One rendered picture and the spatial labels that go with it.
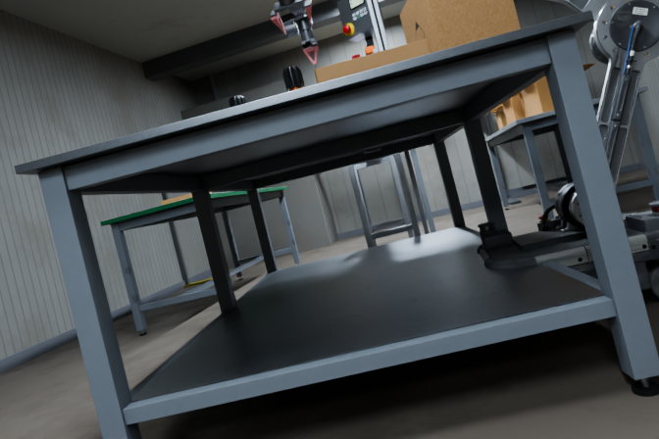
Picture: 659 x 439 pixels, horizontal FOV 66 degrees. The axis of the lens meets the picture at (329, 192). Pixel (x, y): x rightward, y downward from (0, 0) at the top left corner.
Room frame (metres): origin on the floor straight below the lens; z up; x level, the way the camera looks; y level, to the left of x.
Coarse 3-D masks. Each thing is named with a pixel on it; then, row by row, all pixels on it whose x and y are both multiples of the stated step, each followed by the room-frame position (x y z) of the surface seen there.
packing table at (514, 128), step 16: (640, 112) 3.19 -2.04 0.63; (512, 128) 3.77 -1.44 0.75; (528, 128) 3.33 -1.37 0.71; (544, 128) 5.25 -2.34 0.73; (640, 128) 3.20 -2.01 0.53; (496, 144) 4.90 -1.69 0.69; (528, 144) 3.33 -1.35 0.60; (560, 144) 5.22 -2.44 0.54; (640, 144) 3.23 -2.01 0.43; (496, 160) 5.35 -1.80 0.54; (496, 176) 5.36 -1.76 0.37; (656, 176) 3.19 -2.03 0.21; (512, 192) 5.35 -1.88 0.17; (544, 192) 3.33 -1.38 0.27; (656, 192) 3.20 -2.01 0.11; (544, 208) 3.33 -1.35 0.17
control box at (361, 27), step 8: (344, 0) 2.34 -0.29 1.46; (344, 8) 2.35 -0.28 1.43; (360, 8) 2.30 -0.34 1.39; (368, 8) 2.27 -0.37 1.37; (344, 16) 2.36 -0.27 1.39; (368, 16) 2.28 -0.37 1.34; (344, 24) 2.36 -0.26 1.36; (352, 24) 2.34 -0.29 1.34; (360, 24) 2.31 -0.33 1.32; (368, 24) 2.29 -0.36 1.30; (352, 32) 2.34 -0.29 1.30; (360, 32) 2.33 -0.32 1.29; (368, 32) 2.34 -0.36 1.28; (352, 40) 2.40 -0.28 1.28; (360, 40) 2.43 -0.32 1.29
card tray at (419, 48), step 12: (396, 48) 1.11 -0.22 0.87; (408, 48) 1.11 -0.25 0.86; (420, 48) 1.11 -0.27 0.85; (348, 60) 1.12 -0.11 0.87; (360, 60) 1.12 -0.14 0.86; (372, 60) 1.12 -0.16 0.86; (384, 60) 1.11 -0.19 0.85; (396, 60) 1.11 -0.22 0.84; (324, 72) 1.12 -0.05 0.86; (336, 72) 1.12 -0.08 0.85; (348, 72) 1.12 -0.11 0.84; (360, 72) 1.12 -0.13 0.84
